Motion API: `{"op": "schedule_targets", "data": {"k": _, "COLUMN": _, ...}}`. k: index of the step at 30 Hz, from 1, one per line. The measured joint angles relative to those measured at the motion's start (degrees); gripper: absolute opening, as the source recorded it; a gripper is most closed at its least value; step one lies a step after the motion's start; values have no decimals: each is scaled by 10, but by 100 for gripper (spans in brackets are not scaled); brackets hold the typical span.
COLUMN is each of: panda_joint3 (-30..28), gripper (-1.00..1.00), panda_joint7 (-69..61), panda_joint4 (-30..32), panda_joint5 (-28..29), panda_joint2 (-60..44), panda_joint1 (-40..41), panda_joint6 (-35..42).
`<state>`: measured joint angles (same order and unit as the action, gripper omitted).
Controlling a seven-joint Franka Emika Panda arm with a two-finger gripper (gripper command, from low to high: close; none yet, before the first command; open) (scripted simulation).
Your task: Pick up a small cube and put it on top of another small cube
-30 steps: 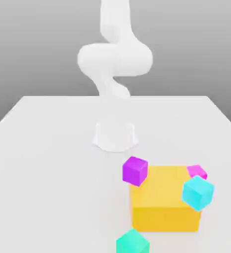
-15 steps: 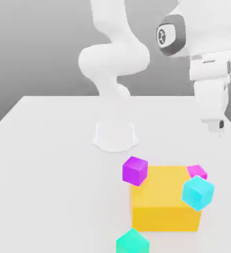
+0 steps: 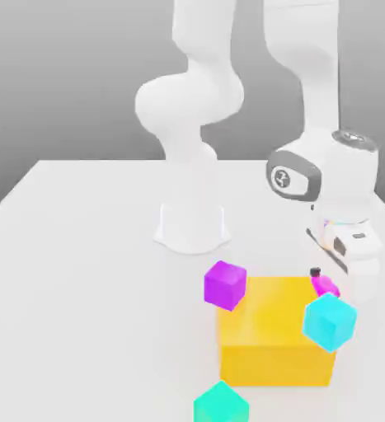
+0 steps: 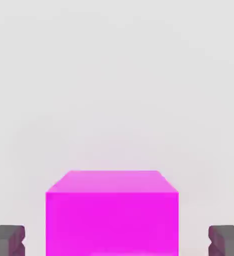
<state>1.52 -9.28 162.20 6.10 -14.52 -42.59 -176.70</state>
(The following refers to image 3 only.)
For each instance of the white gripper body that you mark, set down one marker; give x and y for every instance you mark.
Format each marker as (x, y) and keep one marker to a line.
(365, 280)

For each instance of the small turquoise cube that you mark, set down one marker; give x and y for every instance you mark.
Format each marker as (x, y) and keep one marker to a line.
(220, 405)

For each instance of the large yellow box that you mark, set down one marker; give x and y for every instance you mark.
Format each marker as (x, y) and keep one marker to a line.
(271, 336)

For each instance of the small magenta cube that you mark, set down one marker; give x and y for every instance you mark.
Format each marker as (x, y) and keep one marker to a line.
(324, 285)

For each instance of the small purple cube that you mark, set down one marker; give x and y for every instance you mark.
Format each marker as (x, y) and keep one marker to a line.
(224, 286)

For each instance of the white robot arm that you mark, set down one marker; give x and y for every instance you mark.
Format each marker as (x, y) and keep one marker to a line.
(188, 99)

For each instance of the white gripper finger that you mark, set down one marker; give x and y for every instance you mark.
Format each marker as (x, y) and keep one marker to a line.
(315, 271)

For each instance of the small cyan cube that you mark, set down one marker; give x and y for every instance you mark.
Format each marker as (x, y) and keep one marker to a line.
(329, 323)

